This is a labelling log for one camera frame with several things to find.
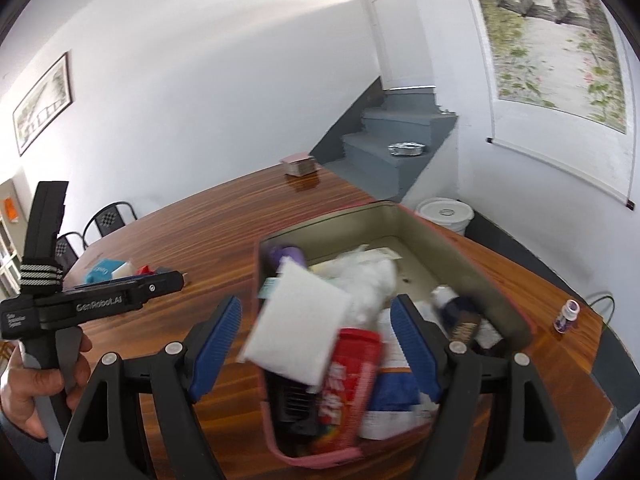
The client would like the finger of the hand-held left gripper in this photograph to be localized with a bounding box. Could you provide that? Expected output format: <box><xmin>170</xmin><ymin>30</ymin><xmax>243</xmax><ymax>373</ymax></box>
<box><xmin>133</xmin><ymin>270</ymin><xmax>186</xmax><ymax>309</ymax></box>

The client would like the wooden desktop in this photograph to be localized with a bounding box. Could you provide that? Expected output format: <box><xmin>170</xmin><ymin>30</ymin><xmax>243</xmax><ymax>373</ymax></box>
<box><xmin>50</xmin><ymin>162</ymin><xmax>616</xmax><ymax>480</ymax></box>

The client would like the white tissue pack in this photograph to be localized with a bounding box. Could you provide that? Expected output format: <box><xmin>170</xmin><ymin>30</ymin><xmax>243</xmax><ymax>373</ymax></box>
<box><xmin>237</xmin><ymin>255</ymin><xmax>353</xmax><ymax>386</ymax></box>

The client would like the purple trash bag roll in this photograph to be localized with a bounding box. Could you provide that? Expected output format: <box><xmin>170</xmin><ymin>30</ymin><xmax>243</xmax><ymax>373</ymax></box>
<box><xmin>264</xmin><ymin>242</ymin><xmax>308</xmax><ymax>271</ymax></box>

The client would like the pink tin box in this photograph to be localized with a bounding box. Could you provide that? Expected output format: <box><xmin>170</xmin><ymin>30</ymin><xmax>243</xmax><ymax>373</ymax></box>
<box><xmin>252</xmin><ymin>201</ymin><xmax>536</xmax><ymax>471</ymax></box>

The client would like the large white plastic bag wad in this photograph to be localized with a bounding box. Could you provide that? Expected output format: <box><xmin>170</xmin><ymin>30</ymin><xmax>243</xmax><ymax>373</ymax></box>
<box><xmin>312</xmin><ymin>245</ymin><xmax>398</xmax><ymax>331</ymax></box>

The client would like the bundle of blue white sachets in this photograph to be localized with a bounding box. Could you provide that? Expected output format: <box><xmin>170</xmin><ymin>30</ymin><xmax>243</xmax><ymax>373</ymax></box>
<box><xmin>362</xmin><ymin>310</ymin><xmax>443</xmax><ymax>441</ymax></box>

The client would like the small white bottle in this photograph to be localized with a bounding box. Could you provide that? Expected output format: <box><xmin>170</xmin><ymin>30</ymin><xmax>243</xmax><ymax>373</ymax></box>
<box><xmin>553</xmin><ymin>299</ymin><xmax>581</xmax><ymax>333</ymax></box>

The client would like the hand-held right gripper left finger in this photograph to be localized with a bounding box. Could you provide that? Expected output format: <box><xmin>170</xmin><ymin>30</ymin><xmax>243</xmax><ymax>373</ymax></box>
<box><xmin>55</xmin><ymin>295</ymin><xmax>243</xmax><ymax>480</ymax></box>

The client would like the black folding comb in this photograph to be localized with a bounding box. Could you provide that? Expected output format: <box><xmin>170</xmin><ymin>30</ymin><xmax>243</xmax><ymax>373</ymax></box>
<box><xmin>265</xmin><ymin>372</ymin><xmax>326</xmax><ymax>448</ymax></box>

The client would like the teal drawstring pouch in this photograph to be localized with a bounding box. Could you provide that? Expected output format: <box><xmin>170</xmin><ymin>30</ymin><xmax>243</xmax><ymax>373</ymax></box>
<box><xmin>82</xmin><ymin>258</ymin><xmax>126</xmax><ymax>286</ymax></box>

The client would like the person's left hand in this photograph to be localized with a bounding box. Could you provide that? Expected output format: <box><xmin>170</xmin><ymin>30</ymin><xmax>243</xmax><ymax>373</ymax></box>
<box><xmin>0</xmin><ymin>332</ymin><xmax>93</xmax><ymax>441</ymax></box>

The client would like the white cabinet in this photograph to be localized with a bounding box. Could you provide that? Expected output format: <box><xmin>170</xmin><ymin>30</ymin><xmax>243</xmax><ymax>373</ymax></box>
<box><xmin>0</xmin><ymin>175</ymin><xmax>28</xmax><ymax>301</ymax></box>

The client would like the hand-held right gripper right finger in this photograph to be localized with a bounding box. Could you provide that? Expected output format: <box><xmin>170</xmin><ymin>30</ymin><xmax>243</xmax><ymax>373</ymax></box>
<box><xmin>390</xmin><ymin>294</ymin><xmax>578</xmax><ymax>480</ymax></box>

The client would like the stack of cards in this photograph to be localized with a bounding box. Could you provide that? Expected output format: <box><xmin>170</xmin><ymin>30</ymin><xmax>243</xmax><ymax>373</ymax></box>
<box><xmin>280</xmin><ymin>152</ymin><xmax>317</xmax><ymax>177</ymax></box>

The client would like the person's left forearm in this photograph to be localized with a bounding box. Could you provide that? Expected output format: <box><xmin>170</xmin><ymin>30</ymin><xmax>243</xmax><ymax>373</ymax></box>
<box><xmin>0</xmin><ymin>410</ymin><xmax>61</xmax><ymax>480</ymax></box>

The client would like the framed wall picture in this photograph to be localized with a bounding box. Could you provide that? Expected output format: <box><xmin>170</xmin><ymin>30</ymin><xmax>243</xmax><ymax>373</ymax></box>
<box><xmin>12</xmin><ymin>51</ymin><xmax>73</xmax><ymax>157</ymax></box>

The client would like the grey staircase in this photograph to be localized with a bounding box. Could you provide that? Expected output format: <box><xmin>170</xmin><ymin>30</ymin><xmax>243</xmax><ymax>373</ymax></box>
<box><xmin>310</xmin><ymin>77</ymin><xmax>458</xmax><ymax>201</ymax></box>

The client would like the hanging scroll painting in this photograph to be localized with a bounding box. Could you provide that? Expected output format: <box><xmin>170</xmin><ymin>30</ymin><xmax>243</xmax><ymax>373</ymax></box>
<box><xmin>455</xmin><ymin>0</ymin><xmax>636</xmax><ymax>211</ymax></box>

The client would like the white plastic bucket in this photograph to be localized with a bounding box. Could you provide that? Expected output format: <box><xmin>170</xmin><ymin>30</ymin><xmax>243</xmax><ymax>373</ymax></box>
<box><xmin>415</xmin><ymin>197</ymin><xmax>475</xmax><ymax>236</ymax></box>

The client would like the red candy tube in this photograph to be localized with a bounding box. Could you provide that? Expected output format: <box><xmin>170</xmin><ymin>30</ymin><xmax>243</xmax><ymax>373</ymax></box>
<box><xmin>307</xmin><ymin>327</ymin><xmax>383</xmax><ymax>456</ymax></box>

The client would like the thin black wire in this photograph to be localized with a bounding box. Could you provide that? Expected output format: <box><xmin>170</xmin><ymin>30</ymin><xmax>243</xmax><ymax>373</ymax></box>
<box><xmin>585</xmin><ymin>293</ymin><xmax>617</xmax><ymax>331</ymax></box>

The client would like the foil tray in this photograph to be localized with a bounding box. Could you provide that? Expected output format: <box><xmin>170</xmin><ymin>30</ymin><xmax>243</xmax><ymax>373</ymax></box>
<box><xmin>388</xmin><ymin>141</ymin><xmax>427</xmax><ymax>157</ymax></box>

